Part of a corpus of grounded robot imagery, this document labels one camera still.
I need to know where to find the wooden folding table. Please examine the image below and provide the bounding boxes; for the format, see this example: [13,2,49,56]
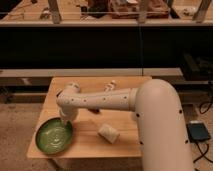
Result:
[27,76,150,160]

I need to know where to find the beige sponge block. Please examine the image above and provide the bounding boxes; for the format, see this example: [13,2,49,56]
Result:
[98,124,120,143]

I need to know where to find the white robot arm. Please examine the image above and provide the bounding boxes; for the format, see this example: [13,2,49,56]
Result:
[56,79,194,171]

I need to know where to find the black foot pedal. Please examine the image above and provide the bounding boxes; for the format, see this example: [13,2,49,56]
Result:
[187,123,211,142]

